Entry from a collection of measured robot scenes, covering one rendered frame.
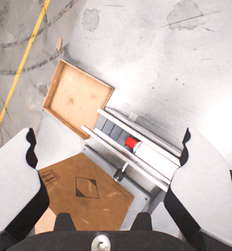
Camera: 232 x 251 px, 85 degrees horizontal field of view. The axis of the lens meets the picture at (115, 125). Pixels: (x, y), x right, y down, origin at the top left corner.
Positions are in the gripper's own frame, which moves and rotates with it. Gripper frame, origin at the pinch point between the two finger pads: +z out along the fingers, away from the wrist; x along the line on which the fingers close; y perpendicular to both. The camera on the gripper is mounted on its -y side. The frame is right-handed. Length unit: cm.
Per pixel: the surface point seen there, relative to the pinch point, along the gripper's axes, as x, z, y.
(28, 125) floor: -138, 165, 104
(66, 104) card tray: -24, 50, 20
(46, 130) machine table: -38, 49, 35
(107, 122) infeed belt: -2.4, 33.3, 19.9
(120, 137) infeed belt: 2.7, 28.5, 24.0
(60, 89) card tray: -27, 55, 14
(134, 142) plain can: 7.0, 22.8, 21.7
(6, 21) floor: -182, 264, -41
